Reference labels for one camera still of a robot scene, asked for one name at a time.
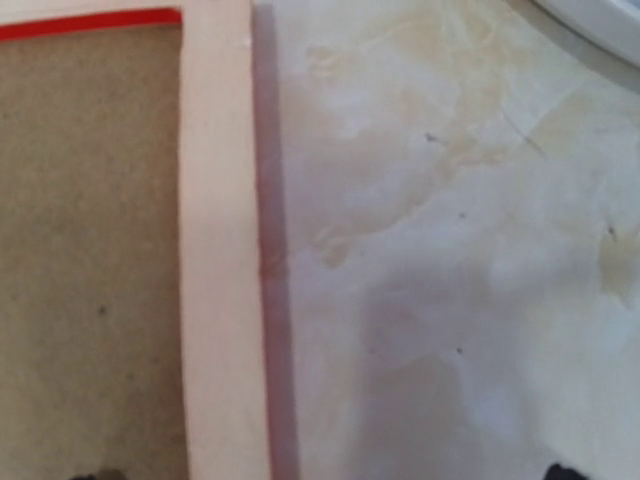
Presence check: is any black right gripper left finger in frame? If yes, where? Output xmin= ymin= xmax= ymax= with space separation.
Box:
xmin=69 ymin=468 xmax=125 ymax=480

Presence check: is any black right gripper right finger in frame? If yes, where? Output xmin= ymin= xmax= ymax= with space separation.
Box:
xmin=543 ymin=463 xmax=589 ymax=480

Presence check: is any brown backing cardboard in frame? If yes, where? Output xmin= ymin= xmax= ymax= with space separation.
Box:
xmin=1 ymin=26 xmax=188 ymax=479

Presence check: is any red wooden picture frame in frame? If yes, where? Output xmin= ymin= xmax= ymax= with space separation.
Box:
xmin=1 ymin=1 xmax=299 ymax=479

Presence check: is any white patterned plate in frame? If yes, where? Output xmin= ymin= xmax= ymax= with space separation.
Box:
xmin=535 ymin=0 xmax=640 ymax=67

